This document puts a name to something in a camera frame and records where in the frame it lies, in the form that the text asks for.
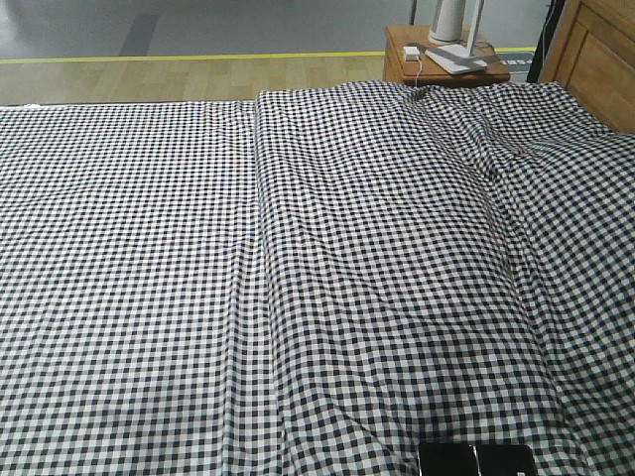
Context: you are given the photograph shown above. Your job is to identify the white charging cable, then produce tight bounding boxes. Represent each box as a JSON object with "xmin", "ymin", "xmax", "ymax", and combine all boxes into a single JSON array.
[{"xmin": 412, "ymin": 47, "xmax": 428, "ymax": 86}]

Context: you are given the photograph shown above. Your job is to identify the white power adapter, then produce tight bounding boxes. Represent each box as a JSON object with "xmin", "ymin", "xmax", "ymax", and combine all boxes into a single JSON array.
[{"xmin": 402, "ymin": 46, "xmax": 421, "ymax": 61}]

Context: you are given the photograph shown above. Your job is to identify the black white checkered bedsheet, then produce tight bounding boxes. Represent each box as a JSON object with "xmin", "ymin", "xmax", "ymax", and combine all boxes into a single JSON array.
[{"xmin": 1, "ymin": 101, "xmax": 280, "ymax": 475}]

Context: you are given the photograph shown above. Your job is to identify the wooden bed headboard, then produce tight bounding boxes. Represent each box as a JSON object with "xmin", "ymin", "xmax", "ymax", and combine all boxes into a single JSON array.
[{"xmin": 539, "ymin": 0, "xmax": 634, "ymax": 133}]

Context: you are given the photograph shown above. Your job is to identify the black foldable smartphone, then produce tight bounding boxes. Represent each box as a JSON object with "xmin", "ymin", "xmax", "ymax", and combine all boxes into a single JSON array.
[{"xmin": 419, "ymin": 442, "xmax": 538, "ymax": 476}]

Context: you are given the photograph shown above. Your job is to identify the wooden bedside table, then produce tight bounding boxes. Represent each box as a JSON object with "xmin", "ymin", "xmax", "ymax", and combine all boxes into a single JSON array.
[{"xmin": 383, "ymin": 25, "xmax": 510, "ymax": 87}]

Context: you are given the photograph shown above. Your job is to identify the white desk lamp base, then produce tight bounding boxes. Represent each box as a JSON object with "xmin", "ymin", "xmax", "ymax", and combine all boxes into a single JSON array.
[{"xmin": 425, "ymin": 0, "xmax": 487, "ymax": 75}]

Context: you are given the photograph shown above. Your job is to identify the white cylindrical appliance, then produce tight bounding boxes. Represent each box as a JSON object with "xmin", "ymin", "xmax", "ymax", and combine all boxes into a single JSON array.
[{"xmin": 428, "ymin": 0, "xmax": 466, "ymax": 45}]

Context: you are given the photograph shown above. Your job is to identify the black white checkered duvet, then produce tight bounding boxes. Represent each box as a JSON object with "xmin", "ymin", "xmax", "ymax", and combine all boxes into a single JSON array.
[{"xmin": 253, "ymin": 81, "xmax": 634, "ymax": 475}]

